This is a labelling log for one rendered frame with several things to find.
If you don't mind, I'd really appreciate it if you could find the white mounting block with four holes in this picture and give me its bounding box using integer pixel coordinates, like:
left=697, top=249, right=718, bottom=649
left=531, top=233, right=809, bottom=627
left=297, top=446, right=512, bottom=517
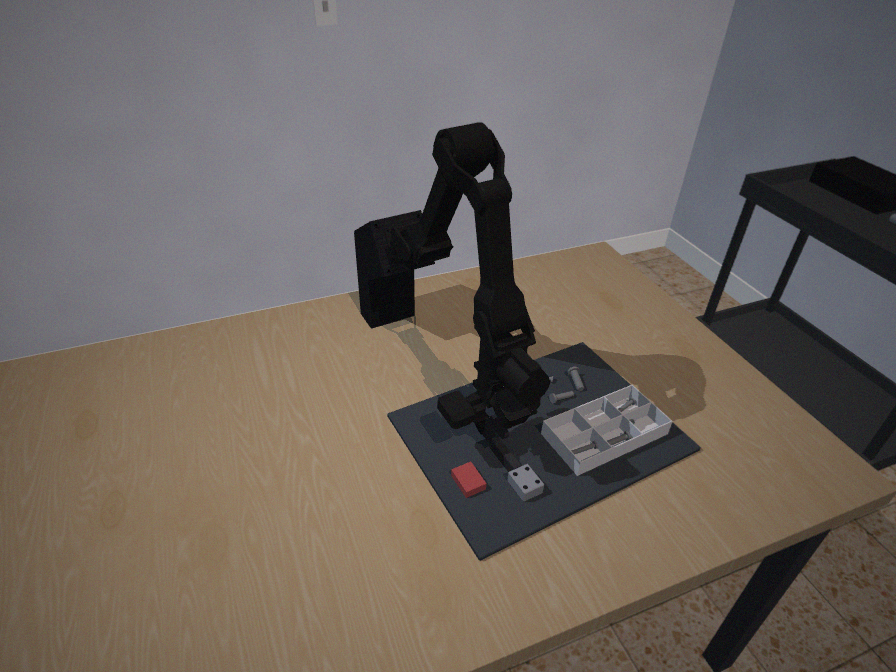
left=507, top=464, right=544, bottom=502

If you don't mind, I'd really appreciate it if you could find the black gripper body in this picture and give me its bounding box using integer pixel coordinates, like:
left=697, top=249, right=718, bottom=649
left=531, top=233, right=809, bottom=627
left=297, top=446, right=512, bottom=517
left=437, top=361, right=504, bottom=429

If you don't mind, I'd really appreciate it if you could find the grey flat bar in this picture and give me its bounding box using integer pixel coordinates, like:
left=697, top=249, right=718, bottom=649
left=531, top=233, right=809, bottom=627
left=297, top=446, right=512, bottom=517
left=489, top=437, right=521, bottom=472

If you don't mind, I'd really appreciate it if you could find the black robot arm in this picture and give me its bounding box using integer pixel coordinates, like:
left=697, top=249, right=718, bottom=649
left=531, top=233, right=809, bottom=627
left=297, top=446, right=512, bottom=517
left=385, top=122, right=550, bottom=429

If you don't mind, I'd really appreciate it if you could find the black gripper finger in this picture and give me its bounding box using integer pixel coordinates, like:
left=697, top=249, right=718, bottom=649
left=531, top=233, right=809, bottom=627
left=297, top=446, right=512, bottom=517
left=472, top=412, right=490, bottom=434

